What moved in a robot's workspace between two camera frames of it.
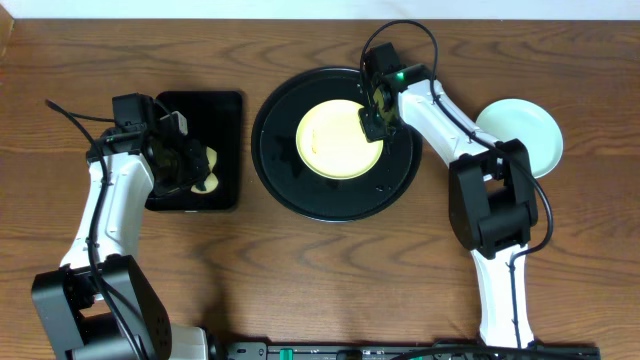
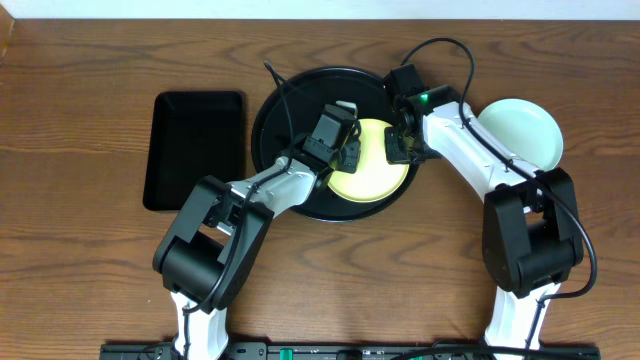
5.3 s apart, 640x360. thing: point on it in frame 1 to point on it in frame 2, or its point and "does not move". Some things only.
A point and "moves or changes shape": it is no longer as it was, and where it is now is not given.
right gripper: x=370 y=133 to x=395 y=157
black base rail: x=406 y=350 does not move
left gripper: x=189 y=167 to x=347 y=155
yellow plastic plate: x=332 y=143 moves or changes shape
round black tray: x=285 y=172 does not move
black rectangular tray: x=215 y=119 does not move
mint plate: x=531 y=123 does not move
